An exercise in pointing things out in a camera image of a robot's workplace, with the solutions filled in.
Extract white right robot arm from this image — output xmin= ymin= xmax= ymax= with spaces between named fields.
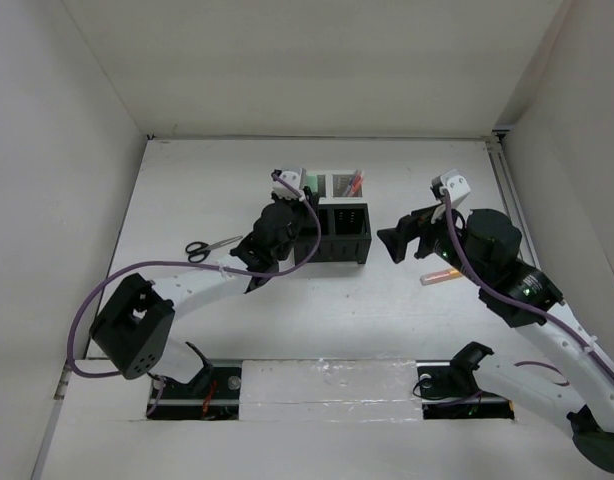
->
xmin=378 ymin=206 xmax=614 ymax=473

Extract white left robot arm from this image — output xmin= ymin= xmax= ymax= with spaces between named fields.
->
xmin=89 ymin=187 xmax=318 ymax=397

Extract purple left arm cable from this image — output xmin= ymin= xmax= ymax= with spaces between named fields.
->
xmin=66 ymin=172 xmax=322 ymax=416

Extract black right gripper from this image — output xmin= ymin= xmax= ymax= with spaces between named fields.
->
xmin=377 ymin=196 xmax=489 ymax=286

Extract black slotted organizer box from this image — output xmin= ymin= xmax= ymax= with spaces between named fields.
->
xmin=309 ymin=203 xmax=372 ymax=265

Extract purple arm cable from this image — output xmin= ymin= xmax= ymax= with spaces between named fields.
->
xmin=66 ymin=172 xmax=322 ymax=416
xmin=444 ymin=197 xmax=614 ymax=391

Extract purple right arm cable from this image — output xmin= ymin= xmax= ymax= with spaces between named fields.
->
xmin=444 ymin=197 xmax=614 ymax=391

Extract orange capped clear marker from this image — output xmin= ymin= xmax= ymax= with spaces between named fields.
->
xmin=420 ymin=269 xmax=462 ymax=286

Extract black handled scissors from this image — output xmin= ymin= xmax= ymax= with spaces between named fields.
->
xmin=185 ymin=236 xmax=242 ymax=263

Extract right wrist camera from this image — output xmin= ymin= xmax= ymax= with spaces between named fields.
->
xmin=431 ymin=169 xmax=471 ymax=209

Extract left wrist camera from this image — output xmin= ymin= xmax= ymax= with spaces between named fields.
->
xmin=271 ymin=167 xmax=306 ymax=200

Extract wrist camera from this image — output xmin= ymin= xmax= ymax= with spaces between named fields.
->
xmin=271 ymin=167 xmax=306 ymax=200
xmin=431 ymin=169 xmax=471 ymax=209

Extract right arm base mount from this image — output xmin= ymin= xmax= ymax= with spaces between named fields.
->
xmin=412 ymin=342 xmax=515 ymax=421

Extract orange red pen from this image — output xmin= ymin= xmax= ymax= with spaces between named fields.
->
xmin=348 ymin=175 xmax=364 ymax=197

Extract white slotted organizer box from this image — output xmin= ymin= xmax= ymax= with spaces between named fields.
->
xmin=307 ymin=169 xmax=366 ymax=205

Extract green highlighter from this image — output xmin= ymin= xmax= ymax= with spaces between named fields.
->
xmin=304 ymin=173 xmax=319 ymax=193

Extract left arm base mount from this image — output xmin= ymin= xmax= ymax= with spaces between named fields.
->
xmin=146 ymin=342 xmax=243 ymax=421

